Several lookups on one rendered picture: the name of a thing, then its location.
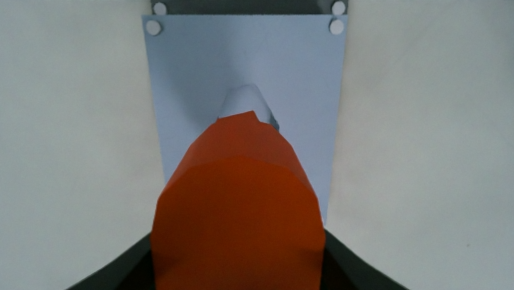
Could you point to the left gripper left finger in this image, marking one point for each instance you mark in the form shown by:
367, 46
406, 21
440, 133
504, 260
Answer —
131, 270

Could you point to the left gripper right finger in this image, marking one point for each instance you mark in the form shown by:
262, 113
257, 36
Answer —
342, 269

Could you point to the light blue flat plate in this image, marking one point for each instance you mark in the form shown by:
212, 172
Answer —
289, 70

